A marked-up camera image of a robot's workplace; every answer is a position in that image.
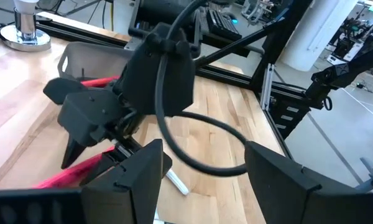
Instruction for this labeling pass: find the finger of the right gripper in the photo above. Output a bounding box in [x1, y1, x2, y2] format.
[57, 90, 122, 170]
[80, 151, 126, 188]

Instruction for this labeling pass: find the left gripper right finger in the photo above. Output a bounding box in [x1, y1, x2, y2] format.
[244, 141, 323, 224]

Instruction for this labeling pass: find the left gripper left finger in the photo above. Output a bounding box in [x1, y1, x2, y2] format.
[82, 139, 173, 224]

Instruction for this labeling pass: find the pink highlighter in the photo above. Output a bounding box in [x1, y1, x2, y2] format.
[33, 145, 116, 190]

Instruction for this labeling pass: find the orange capped small marker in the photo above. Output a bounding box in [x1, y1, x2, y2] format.
[165, 169, 190, 196]

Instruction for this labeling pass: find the dark grey plastic bin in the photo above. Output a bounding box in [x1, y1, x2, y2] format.
[57, 42, 134, 83]

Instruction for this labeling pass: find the black keyboard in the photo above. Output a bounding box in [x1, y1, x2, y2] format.
[206, 8, 244, 42]

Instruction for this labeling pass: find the bulb lamp with chrome base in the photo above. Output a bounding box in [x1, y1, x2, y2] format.
[0, 0, 52, 53]

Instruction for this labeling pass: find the white round pillar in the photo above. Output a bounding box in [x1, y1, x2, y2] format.
[278, 0, 360, 73]

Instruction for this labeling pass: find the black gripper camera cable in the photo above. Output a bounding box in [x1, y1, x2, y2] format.
[154, 0, 248, 177]

